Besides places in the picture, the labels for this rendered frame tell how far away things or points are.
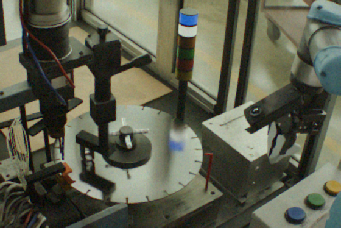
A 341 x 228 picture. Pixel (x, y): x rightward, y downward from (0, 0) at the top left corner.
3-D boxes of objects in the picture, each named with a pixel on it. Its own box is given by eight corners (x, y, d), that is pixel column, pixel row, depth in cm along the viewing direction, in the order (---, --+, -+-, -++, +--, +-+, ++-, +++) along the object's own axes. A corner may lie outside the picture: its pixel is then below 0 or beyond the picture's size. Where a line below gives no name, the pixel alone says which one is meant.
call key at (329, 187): (330, 183, 113) (332, 177, 112) (343, 192, 111) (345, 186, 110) (321, 191, 111) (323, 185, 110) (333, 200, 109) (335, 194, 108)
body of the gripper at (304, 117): (317, 138, 98) (337, 89, 91) (283, 141, 95) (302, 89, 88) (301, 115, 103) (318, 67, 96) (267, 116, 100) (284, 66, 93)
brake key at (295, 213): (293, 210, 106) (296, 203, 105) (306, 220, 103) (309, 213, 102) (282, 217, 104) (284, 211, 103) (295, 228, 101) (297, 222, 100)
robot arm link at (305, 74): (308, 69, 85) (288, 46, 91) (301, 90, 88) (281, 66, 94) (340, 70, 88) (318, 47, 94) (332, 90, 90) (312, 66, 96)
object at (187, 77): (184, 71, 135) (186, 61, 133) (195, 78, 132) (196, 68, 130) (171, 75, 132) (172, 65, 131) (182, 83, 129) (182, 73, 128)
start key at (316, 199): (313, 196, 110) (315, 190, 108) (325, 205, 107) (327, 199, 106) (302, 203, 108) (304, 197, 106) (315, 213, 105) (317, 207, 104)
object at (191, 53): (186, 49, 131) (187, 39, 129) (198, 57, 128) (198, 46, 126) (173, 53, 129) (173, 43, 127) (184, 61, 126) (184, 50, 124)
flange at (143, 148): (161, 155, 109) (162, 146, 108) (116, 172, 104) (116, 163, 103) (135, 127, 117) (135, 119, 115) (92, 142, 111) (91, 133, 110)
